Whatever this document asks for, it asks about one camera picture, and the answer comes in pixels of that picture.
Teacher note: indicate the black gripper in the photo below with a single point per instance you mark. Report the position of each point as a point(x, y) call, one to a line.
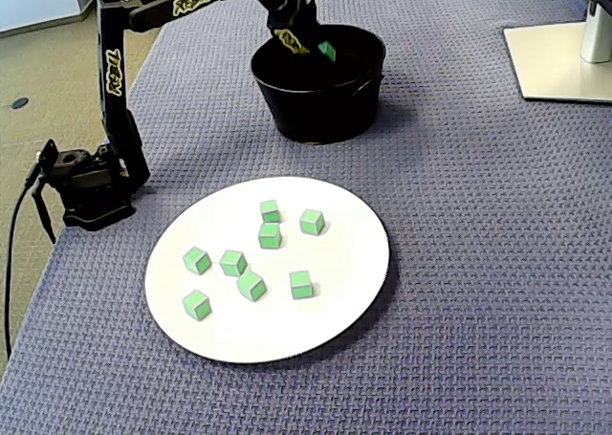
point(297, 30)

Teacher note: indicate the small green cube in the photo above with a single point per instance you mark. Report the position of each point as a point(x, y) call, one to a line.
point(270, 211)
point(233, 263)
point(301, 286)
point(197, 261)
point(251, 286)
point(327, 51)
point(270, 236)
point(196, 305)
point(312, 223)

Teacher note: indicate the black round metal container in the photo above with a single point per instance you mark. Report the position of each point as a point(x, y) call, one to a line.
point(325, 115)

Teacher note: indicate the white round plate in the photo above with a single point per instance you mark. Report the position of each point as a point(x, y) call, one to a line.
point(344, 244)

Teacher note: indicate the silver monitor stand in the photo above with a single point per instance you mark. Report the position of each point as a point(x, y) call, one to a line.
point(550, 62)

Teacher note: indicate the blue woven table mat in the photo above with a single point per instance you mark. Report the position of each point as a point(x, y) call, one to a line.
point(478, 263)

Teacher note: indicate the black round floor outlet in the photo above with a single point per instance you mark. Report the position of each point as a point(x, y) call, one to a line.
point(19, 103)

